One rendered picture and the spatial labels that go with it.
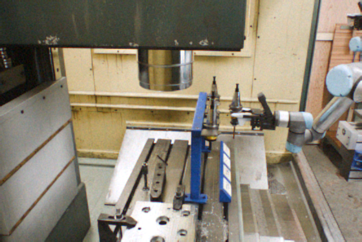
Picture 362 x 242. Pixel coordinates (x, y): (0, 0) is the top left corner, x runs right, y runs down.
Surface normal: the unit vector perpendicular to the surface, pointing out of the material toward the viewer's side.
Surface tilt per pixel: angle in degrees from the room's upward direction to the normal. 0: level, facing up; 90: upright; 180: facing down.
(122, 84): 89
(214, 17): 90
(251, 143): 24
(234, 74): 90
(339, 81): 89
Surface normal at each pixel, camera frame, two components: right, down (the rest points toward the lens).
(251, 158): -0.04, -0.69
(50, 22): -0.12, 0.38
